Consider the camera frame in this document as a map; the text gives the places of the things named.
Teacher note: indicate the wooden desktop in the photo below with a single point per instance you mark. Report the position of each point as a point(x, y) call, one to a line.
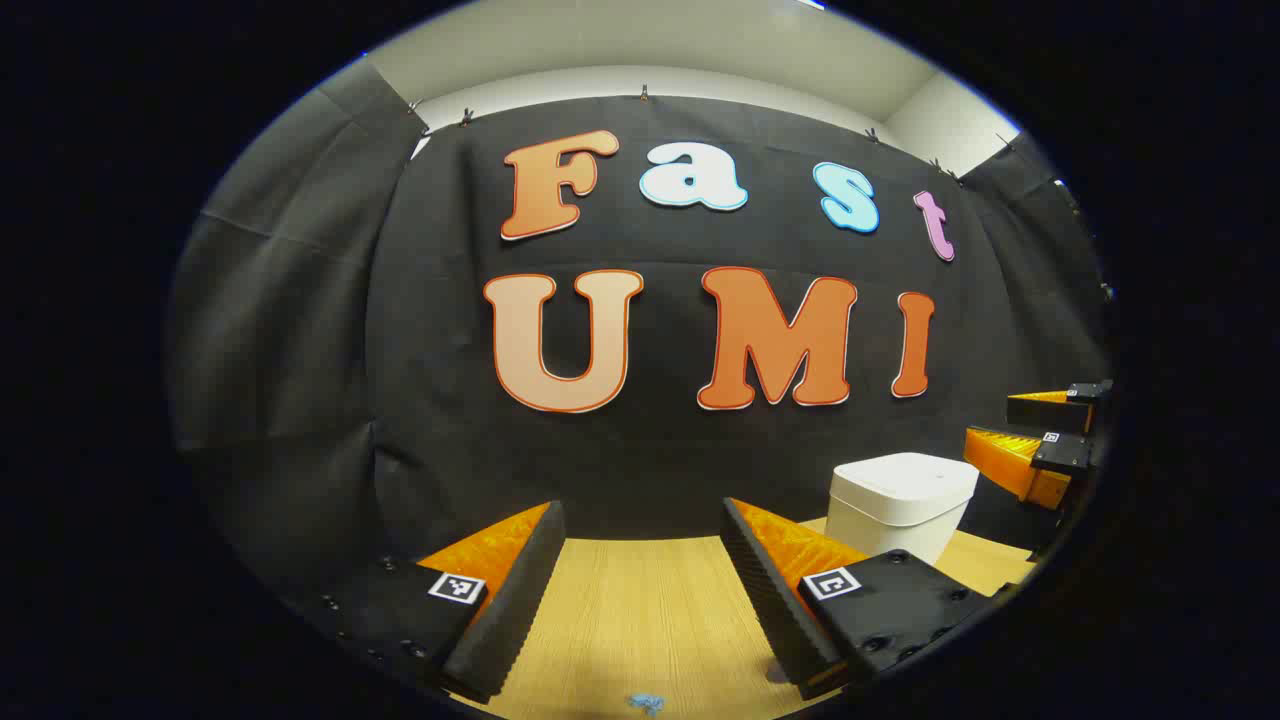
point(640, 620)

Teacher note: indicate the white desktop garbage bin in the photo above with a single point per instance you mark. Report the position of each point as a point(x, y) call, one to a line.
point(900, 500)

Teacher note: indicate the blue paper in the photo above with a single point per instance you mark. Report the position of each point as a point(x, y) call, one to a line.
point(646, 704)

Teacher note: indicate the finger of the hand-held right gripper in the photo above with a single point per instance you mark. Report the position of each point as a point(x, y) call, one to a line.
point(1050, 410)
point(1015, 460)

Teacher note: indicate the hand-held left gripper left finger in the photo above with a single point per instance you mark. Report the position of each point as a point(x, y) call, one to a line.
point(510, 600)

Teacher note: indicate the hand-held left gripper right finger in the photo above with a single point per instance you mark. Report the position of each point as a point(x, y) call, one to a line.
point(765, 600)

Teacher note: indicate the black backdrop cloth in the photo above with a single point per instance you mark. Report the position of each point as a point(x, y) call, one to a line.
point(640, 460)

